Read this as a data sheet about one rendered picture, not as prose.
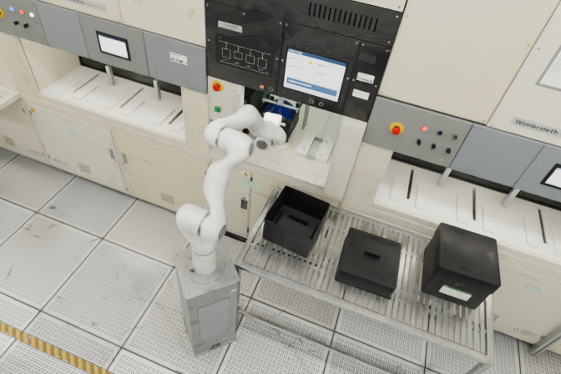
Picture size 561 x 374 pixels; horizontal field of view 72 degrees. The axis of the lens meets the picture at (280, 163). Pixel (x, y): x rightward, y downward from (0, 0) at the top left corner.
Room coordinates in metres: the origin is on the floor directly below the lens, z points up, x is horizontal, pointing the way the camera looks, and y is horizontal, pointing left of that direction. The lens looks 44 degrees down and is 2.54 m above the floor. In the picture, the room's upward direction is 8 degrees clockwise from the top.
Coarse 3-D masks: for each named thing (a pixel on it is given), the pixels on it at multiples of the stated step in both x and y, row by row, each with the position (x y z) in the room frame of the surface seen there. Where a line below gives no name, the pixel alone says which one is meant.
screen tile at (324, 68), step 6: (318, 66) 1.63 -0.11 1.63; (324, 66) 1.63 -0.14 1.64; (330, 66) 1.62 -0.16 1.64; (324, 72) 1.63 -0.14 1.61; (330, 72) 1.62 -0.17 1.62; (336, 72) 1.61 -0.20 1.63; (318, 78) 1.63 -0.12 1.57; (324, 78) 1.63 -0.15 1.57; (330, 78) 1.62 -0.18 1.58; (336, 78) 1.61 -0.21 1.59; (324, 84) 1.62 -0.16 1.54; (330, 84) 1.62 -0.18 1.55; (336, 84) 1.61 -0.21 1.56
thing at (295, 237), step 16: (288, 192) 1.50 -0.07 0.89; (272, 208) 1.35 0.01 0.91; (288, 208) 1.48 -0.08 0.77; (304, 208) 1.46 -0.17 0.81; (320, 208) 1.43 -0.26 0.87; (272, 224) 1.23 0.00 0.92; (288, 224) 1.36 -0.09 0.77; (304, 224) 1.38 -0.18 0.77; (320, 224) 1.27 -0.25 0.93; (272, 240) 1.23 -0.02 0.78; (288, 240) 1.20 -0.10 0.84; (304, 240) 1.17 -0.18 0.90; (304, 256) 1.16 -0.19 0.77
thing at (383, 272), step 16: (352, 240) 1.24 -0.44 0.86; (368, 240) 1.26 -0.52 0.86; (384, 240) 1.27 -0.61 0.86; (352, 256) 1.14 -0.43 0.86; (368, 256) 1.16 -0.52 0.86; (384, 256) 1.17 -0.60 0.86; (336, 272) 1.10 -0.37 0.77; (352, 272) 1.05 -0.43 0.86; (368, 272) 1.06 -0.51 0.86; (384, 272) 1.08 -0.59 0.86; (368, 288) 1.02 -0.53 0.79; (384, 288) 1.00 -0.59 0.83
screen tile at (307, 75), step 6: (294, 60) 1.66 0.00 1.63; (300, 60) 1.66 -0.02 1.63; (306, 60) 1.65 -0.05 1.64; (312, 60) 1.64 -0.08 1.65; (288, 66) 1.67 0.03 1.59; (306, 66) 1.65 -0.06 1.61; (312, 66) 1.64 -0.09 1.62; (288, 72) 1.67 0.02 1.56; (294, 72) 1.66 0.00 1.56; (300, 72) 1.66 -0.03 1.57; (306, 72) 1.65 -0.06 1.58; (312, 72) 1.64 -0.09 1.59; (306, 78) 1.65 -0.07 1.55
